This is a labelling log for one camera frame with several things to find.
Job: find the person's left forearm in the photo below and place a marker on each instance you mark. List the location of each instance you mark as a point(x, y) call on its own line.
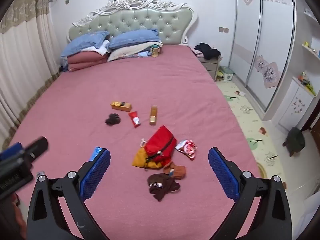
point(10, 220)

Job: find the blue pillow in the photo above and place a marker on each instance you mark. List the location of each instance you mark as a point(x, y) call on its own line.
point(135, 38)
point(85, 42)

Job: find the green storage box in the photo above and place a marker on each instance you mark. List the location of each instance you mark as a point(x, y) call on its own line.
point(226, 73)

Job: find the yellow cup with green lid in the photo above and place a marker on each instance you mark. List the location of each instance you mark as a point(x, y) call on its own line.
point(155, 51)

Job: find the folded pink quilt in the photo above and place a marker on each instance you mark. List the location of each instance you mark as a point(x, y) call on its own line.
point(85, 61)

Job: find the brown wall switch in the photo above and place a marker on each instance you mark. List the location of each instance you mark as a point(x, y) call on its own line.
point(224, 29)

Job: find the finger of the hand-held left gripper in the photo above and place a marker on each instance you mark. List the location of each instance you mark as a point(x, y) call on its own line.
point(11, 150)
point(37, 147)

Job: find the black clothes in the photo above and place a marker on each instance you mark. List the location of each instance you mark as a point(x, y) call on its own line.
point(207, 50)

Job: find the green tufted headboard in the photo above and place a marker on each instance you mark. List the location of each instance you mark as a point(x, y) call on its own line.
point(140, 22)

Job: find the white low cabinet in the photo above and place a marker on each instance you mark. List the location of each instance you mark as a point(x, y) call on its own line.
point(292, 102)

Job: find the white sliding wardrobe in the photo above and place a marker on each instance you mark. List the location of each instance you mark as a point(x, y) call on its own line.
point(262, 42)

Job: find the toys on cabinet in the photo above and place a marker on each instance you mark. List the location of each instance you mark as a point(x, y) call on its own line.
point(307, 83)

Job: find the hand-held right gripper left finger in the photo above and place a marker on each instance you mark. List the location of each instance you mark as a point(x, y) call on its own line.
point(96, 172)

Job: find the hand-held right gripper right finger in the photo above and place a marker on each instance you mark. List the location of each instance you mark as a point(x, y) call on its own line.
point(222, 172)

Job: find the gold amber bottle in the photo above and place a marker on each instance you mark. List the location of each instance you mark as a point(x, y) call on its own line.
point(153, 115)

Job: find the grey bedside table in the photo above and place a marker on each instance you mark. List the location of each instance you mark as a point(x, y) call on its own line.
point(211, 66)

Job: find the dark green stool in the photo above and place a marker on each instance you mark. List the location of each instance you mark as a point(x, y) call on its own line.
point(295, 141)

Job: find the small white floor object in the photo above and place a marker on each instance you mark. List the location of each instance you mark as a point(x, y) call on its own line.
point(241, 93)

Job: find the small dark brown sock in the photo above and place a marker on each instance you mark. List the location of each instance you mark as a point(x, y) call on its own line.
point(113, 119)

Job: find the yellow fabric bag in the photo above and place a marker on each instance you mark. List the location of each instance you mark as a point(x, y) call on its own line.
point(142, 158)

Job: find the beige curtain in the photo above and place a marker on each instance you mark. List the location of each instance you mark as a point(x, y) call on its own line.
point(22, 55)

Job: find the gold rectangular box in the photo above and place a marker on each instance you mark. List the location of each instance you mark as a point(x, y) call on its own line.
point(121, 105)

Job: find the red fabric bag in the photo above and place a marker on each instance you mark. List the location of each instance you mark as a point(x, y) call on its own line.
point(160, 142)

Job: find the red white snack packet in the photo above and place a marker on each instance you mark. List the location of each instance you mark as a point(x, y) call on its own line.
point(187, 148)

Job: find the red sauce sachet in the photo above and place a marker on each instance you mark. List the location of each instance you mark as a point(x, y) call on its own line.
point(134, 118)

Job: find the white patterned pillow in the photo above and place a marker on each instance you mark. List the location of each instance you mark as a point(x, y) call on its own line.
point(127, 52)

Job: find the dark brown printed cloth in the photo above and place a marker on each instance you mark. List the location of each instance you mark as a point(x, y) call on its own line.
point(162, 185)

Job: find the white wall shelves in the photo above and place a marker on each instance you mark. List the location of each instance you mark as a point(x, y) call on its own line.
point(311, 30)

